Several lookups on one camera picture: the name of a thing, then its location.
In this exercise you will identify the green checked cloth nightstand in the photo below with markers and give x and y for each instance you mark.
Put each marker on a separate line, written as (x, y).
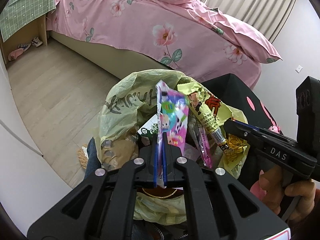
(25, 5)

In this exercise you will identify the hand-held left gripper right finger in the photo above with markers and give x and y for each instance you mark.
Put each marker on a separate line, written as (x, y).
(165, 165)

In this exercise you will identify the pink foil wrapper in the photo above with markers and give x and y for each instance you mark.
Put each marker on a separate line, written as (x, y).
(205, 150)

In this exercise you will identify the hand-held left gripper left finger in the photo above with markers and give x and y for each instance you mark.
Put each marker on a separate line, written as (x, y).
(158, 160)

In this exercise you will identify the green and white snack wrapper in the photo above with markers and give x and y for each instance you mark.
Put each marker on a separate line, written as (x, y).
(148, 127)

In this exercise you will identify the person's leg in blue jeans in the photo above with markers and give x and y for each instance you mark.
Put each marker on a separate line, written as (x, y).
(92, 160)

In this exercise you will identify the person's right hand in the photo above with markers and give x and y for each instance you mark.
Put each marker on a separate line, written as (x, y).
(271, 185)

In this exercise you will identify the purple holographic cartoon wrapper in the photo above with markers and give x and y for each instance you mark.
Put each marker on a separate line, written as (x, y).
(172, 115)

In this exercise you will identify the beige knitted slipper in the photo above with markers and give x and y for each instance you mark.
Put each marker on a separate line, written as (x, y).
(82, 155)

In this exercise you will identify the black cloth with pink shapes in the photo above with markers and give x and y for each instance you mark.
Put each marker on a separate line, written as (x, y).
(232, 87)

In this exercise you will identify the brown paper piece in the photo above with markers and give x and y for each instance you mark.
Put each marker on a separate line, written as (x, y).
(122, 152)

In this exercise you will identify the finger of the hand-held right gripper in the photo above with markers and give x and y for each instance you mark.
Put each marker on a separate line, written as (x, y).
(245, 135)
(250, 126)

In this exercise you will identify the pink floral bed sheet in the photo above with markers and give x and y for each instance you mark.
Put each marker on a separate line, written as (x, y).
(120, 25)

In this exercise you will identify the white and blue sneaker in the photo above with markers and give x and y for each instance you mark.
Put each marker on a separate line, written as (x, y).
(24, 47)

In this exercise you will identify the yellow plastic bag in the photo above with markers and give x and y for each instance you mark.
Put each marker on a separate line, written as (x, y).
(120, 92)

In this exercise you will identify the pink caterpillar toy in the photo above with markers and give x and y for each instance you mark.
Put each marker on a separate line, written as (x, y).
(274, 129)

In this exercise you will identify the beige bed base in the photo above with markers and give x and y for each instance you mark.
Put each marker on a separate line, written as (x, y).
(105, 51)

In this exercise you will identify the red paper cup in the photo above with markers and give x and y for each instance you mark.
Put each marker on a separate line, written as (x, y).
(160, 197)

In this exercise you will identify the pink floral duvet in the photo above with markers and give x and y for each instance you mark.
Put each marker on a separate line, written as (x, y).
(195, 7)

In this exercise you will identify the gold foil snack wrapper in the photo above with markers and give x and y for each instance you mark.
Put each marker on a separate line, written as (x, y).
(235, 147)

